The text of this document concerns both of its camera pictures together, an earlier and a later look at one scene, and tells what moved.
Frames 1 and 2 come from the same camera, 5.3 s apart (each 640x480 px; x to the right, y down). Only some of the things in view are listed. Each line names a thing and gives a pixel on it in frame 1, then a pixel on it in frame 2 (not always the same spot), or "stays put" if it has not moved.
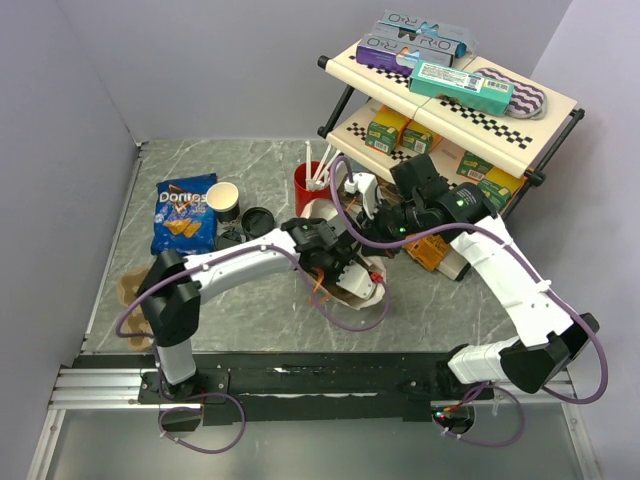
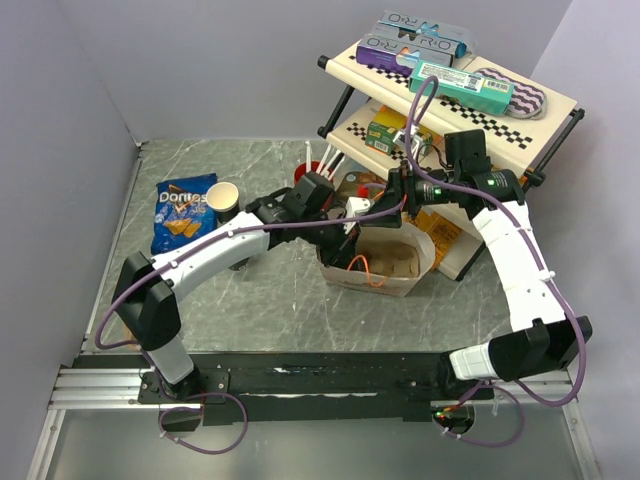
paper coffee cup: [223, 198] stays put
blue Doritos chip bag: [184, 222] stays put
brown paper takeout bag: [326, 209] → [392, 260]
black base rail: [299, 388] stays put
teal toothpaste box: [463, 88] stays put
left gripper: [350, 261] → [341, 252]
